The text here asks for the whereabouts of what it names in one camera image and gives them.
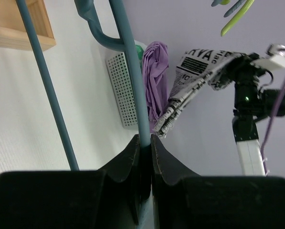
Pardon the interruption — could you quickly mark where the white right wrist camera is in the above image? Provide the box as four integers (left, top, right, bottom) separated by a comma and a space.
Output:
251, 44, 285, 71

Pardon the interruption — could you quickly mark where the blue hanger of newsprint garment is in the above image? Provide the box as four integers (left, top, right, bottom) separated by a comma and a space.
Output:
16, 0, 150, 171

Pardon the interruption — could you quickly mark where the green white garment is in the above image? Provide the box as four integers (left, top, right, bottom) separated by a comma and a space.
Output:
136, 44, 144, 68

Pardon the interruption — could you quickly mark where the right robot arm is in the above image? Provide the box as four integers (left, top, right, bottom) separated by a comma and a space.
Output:
151, 49, 285, 229

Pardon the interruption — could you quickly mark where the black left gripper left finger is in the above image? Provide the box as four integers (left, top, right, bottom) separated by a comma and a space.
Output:
0, 135, 140, 229

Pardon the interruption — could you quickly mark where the black white newsprint garment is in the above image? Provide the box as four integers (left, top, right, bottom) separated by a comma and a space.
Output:
153, 49, 245, 138

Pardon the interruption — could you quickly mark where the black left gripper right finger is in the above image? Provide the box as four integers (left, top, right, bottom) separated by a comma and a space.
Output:
151, 135, 285, 229

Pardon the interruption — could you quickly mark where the blue hanger of purple shirt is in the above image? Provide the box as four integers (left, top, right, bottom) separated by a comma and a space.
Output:
211, 0, 230, 7

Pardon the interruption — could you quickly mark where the white perforated basket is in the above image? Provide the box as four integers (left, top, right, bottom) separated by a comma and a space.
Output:
105, 50, 138, 130

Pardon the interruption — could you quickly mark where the lime green hanger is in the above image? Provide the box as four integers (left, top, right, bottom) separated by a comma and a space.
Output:
221, 0, 254, 37

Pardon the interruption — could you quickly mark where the purple shirt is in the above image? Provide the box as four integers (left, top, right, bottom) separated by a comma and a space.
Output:
142, 41, 169, 124

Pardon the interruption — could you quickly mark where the wooden clothes rack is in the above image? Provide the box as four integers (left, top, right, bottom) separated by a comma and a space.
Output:
0, 0, 56, 51

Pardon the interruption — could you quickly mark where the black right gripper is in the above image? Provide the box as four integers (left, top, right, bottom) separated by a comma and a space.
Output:
224, 52, 266, 83

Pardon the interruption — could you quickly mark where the blue empty hanger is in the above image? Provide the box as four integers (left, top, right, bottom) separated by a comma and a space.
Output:
224, 0, 245, 18

